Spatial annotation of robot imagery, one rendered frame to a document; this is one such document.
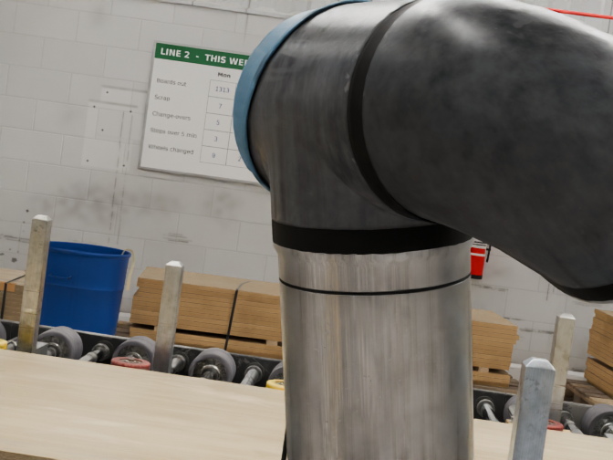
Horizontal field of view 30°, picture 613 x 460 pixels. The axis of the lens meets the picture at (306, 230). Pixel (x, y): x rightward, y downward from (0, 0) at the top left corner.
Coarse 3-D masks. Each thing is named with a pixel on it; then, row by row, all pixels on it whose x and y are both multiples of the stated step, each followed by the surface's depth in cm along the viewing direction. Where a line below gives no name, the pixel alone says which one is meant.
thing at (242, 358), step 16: (0, 320) 301; (16, 336) 301; (80, 336) 300; (96, 336) 300; (112, 336) 300; (192, 352) 298; (240, 368) 298; (272, 368) 297; (256, 384) 298; (496, 400) 294; (480, 416) 295; (496, 416) 294; (576, 416) 293
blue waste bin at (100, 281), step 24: (48, 264) 664; (72, 264) 658; (96, 264) 660; (120, 264) 673; (48, 288) 664; (72, 288) 659; (96, 288) 663; (120, 288) 679; (48, 312) 665; (72, 312) 661; (96, 312) 665
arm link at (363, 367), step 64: (384, 0) 62; (256, 64) 64; (320, 64) 59; (256, 128) 64; (320, 128) 58; (320, 192) 60; (384, 192) 56; (320, 256) 61; (384, 256) 60; (448, 256) 62; (320, 320) 62; (384, 320) 61; (448, 320) 62; (320, 384) 63; (384, 384) 61; (448, 384) 63; (320, 448) 63; (384, 448) 62; (448, 448) 63
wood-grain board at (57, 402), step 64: (0, 384) 198; (64, 384) 205; (128, 384) 212; (192, 384) 221; (0, 448) 159; (64, 448) 163; (128, 448) 168; (192, 448) 173; (256, 448) 178; (576, 448) 210
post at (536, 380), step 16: (528, 368) 133; (544, 368) 133; (528, 384) 133; (544, 384) 133; (528, 400) 133; (544, 400) 133; (528, 416) 133; (544, 416) 133; (512, 432) 136; (528, 432) 133; (544, 432) 133; (512, 448) 134; (528, 448) 133; (544, 448) 133
